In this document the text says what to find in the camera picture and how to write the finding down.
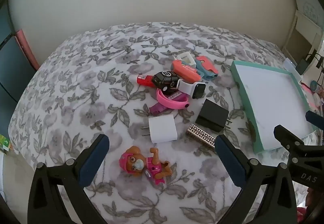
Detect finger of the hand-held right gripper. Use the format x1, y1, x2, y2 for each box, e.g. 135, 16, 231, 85
273, 125, 304, 148
305, 110, 324, 130

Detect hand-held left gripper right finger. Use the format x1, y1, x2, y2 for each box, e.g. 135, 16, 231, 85
215, 134, 296, 224

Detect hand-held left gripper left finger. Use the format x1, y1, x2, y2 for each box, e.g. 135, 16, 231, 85
27, 134, 110, 224

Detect teal shallow box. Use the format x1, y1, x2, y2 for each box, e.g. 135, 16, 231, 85
230, 60, 317, 155

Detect gold patterned rectangular case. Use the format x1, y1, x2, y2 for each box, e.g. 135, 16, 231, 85
187, 124, 218, 150

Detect pink dog toy figure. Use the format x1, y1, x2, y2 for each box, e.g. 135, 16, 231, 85
119, 145, 171, 186

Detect black wall charger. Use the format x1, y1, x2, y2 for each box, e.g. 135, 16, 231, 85
195, 99, 232, 133

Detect white wall charger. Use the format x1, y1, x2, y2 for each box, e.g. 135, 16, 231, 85
141, 116, 177, 144

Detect purple lead case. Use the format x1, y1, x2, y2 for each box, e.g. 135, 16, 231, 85
149, 102, 167, 115

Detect white smartwatch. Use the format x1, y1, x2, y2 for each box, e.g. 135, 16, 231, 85
176, 79, 206, 99

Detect pink fitness band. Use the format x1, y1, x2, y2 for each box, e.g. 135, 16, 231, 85
156, 88, 191, 109

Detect red glue bottle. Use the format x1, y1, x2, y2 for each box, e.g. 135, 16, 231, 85
132, 74, 153, 87

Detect plain coral blue case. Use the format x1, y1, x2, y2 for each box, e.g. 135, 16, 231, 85
195, 56, 218, 80

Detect coral blue case with print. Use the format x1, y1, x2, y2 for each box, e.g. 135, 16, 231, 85
172, 59, 201, 83

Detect black toy car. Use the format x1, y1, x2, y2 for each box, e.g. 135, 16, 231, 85
152, 71, 180, 93

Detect white plastic holder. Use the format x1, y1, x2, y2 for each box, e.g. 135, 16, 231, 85
175, 52, 198, 68

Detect pile of colourful trinkets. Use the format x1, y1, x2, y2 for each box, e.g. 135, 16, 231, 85
301, 79, 324, 110

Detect black power adapter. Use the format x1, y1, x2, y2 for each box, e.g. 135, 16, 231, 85
296, 58, 308, 75

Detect white rectangular device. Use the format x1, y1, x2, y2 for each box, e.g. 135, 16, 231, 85
283, 59, 302, 83

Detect grey floral bedspread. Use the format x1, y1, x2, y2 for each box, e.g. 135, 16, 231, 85
7, 21, 324, 224

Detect white shelf unit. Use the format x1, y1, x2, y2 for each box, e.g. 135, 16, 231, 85
282, 10, 322, 58

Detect green printed packet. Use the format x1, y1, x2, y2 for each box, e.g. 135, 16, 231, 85
0, 134, 13, 153

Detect pale printed box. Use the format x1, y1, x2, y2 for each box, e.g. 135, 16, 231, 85
295, 0, 324, 27

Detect dark cabinet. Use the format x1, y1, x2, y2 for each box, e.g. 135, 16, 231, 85
0, 0, 36, 103

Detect pink board edge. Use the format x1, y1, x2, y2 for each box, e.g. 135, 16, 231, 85
16, 29, 39, 71

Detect black cables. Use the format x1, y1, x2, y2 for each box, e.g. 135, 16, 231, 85
305, 49, 324, 70

